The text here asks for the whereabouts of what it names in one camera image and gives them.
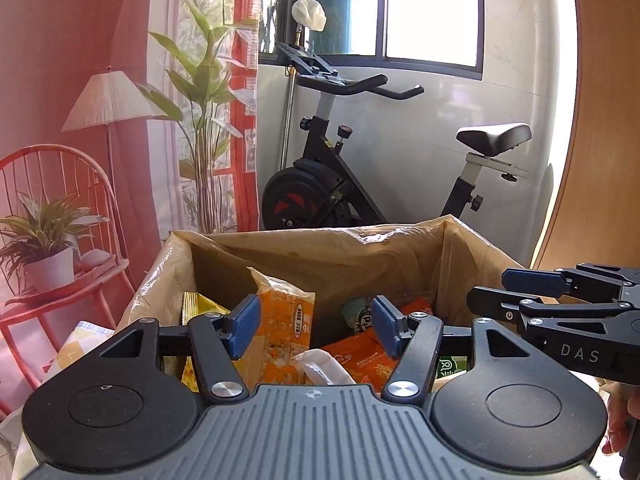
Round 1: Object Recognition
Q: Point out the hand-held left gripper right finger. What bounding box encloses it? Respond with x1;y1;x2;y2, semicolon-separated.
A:
372;296;532;405

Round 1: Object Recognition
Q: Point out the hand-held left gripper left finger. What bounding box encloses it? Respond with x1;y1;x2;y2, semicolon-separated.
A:
100;294;262;405

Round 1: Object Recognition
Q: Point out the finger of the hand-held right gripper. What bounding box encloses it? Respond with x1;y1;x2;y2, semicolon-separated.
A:
502;262;640;306
467;286;622;334

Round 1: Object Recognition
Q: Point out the pale orange snack packet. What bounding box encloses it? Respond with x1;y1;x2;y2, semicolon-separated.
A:
400;297;435;317

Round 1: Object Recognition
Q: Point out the cream orange cracker packet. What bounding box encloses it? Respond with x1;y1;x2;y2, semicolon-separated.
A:
248;266;317;396

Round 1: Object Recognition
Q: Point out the orange chip bag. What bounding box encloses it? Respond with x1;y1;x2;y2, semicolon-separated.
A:
320;327;401;393

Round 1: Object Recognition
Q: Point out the yellow snack packet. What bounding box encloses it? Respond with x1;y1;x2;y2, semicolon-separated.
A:
180;291;236;392

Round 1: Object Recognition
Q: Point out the green snack packet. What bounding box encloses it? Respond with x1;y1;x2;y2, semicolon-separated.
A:
435;355;471;381

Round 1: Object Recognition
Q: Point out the clear plastic wrapper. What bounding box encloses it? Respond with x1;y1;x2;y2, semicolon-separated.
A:
294;349;358;386

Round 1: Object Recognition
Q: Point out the taped cardboard box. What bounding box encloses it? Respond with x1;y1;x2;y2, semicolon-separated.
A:
116;214;558;401

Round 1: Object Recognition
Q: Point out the person's right hand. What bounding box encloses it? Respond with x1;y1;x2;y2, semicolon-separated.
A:
602;385;640;457

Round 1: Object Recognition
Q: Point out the teal white snack packet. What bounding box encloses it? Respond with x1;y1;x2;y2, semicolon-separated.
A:
340;297;381;336

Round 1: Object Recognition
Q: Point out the black exercise bike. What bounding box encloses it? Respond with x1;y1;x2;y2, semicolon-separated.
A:
260;42;533;233

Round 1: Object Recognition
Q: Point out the patterned tablecloth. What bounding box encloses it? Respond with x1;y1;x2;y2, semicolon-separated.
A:
0;320;118;480

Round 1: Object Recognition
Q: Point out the wooden door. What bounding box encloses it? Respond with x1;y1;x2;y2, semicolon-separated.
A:
530;0;640;306

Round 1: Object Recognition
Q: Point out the window behind exercise bike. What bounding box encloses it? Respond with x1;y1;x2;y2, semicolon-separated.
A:
257;0;486;81

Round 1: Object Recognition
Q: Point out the white mop on pole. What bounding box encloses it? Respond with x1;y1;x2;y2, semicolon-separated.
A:
280;0;328;171

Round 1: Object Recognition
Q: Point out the printed backdrop cloth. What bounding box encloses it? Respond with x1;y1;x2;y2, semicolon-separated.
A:
0;0;261;421

